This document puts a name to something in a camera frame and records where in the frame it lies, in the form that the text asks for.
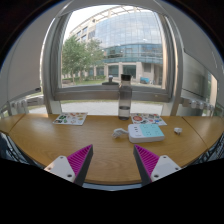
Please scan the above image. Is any glass office building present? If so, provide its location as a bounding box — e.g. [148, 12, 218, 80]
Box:
[69, 4, 164, 84]

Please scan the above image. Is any white rail with knobs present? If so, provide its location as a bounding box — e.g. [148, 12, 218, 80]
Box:
[179, 96, 218, 113]
[5, 95, 45, 116]

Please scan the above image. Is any clear water bottle dark cap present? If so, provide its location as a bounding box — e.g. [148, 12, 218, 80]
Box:
[117, 73, 133, 121]

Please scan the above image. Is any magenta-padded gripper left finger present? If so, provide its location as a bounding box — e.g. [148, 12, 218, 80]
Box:
[43, 143, 94, 187]

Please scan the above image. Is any green tree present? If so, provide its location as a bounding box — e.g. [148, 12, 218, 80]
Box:
[61, 34, 105, 83]

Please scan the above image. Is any sticker sheet with green stickers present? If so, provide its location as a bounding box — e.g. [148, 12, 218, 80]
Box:
[52, 112, 89, 127]

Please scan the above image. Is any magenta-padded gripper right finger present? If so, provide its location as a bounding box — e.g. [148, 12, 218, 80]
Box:
[133, 143, 183, 186]

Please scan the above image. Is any black chair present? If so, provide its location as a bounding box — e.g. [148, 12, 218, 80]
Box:
[0, 131, 38, 166]
[196, 133, 224, 165]

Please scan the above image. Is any grey window frame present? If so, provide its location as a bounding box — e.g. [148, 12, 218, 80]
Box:
[41, 0, 185, 116]

